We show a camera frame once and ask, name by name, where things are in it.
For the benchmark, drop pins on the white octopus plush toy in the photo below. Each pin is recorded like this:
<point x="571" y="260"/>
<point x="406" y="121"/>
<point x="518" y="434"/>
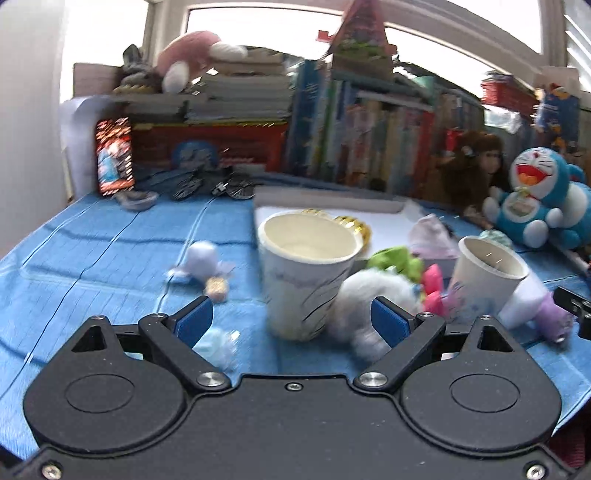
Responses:
<point x="203" y="258"/>

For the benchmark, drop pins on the black model bicycle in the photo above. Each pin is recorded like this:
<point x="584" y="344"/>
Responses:
<point x="231" y="184"/>

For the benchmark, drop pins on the pale lined notebook board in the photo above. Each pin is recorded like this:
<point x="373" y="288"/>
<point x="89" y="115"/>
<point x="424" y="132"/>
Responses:
<point x="92" y="78"/>

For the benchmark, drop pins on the bright pink soft toy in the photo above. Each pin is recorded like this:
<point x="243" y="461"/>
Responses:
<point x="434" y="286"/>

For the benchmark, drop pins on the white cardboard box tray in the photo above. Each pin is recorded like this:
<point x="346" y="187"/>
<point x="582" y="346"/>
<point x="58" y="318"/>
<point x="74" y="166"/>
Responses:
<point x="388" y="228"/>

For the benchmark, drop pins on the small yellow toy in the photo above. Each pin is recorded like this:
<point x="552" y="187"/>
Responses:
<point x="216" y="288"/>

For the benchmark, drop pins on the brown monkey plush toy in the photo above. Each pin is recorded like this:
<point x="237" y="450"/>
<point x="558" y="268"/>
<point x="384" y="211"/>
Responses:
<point x="471" y="175"/>

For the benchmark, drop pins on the small white paper cup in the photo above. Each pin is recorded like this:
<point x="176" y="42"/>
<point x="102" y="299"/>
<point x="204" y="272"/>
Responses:
<point x="480" y="281"/>

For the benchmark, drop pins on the small black object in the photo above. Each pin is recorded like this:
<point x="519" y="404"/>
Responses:
<point x="377" y="184"/>

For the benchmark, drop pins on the pale pink plush toy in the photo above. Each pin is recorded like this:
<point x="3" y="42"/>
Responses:
<point x="431" y="240"/>

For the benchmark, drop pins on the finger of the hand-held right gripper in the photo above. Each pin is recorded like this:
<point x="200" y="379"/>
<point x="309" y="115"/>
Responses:
<point x="575" y="304"/>

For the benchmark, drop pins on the pale blue candy wrapper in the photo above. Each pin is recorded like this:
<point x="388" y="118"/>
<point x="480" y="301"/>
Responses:
<point x="219" y="348"/>

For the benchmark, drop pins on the purple white plush toy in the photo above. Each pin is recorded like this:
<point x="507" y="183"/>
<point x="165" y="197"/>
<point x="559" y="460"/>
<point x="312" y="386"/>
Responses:
<point x="531" y="300"/>

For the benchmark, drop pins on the teal white round toy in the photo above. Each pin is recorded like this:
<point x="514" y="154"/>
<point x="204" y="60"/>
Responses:
<point x="496" y="237"/>

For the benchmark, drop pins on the stack of flat books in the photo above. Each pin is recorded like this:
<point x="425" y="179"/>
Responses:
<point x="249" y="92"/>

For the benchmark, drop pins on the large white paper cup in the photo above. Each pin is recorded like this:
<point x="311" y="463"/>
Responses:
<point x="300" y="286"/>

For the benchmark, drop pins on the grey plush toy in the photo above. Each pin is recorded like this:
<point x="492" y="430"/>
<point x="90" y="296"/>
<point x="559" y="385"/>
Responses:
<point x="134" y="64"/>

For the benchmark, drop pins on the blue cat plush toy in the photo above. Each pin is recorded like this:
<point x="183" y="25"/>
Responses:
<point x="535" y="175"/>

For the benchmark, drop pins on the pink white plush toy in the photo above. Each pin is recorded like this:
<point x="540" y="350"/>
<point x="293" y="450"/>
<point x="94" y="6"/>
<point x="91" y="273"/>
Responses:
<point x="184" y="55"/>

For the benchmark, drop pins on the white fluffy plush toy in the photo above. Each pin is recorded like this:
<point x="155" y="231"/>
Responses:
<point x="355" y="300"/>

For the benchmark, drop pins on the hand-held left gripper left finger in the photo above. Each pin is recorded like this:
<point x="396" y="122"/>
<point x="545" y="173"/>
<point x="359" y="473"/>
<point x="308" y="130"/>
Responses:
<point x="196" y="319"/>

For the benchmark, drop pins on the blue checked tablecloth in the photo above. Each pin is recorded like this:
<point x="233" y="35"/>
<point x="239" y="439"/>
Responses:
<point x="92" y="258"/>

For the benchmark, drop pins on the small red basket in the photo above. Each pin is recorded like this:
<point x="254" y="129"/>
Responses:
<point x="508" y="92"/>

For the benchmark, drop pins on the small Doraemon figure on shelf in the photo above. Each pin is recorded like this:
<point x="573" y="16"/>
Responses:
<point x="558" y="115"/>

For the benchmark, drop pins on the green soft toy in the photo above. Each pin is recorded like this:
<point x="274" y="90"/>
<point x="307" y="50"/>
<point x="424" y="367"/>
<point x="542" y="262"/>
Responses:
<point x="397" y="263"/>

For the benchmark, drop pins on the smartphone with lit screen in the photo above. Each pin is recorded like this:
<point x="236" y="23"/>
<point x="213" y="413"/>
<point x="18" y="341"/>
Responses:
<point x="115" y="157"/>

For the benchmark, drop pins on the red plastic basket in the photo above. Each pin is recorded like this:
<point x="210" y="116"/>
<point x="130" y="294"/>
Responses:
<point x="240" y="143"/>

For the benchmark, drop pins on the house shaped cardboard box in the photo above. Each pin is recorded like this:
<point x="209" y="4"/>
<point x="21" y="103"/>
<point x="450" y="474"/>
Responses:
<point x="360" y="41"/>

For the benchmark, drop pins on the clear plastic bag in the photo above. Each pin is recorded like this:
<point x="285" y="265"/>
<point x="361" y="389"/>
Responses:
<point x="510" y="122"/>

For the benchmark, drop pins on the row of upright books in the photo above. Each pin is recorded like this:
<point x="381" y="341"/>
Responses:
<point x="369" y="129"/>

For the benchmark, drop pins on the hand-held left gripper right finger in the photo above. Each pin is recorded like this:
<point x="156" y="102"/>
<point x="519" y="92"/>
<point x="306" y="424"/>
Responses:
<point x="390" y="323"/>

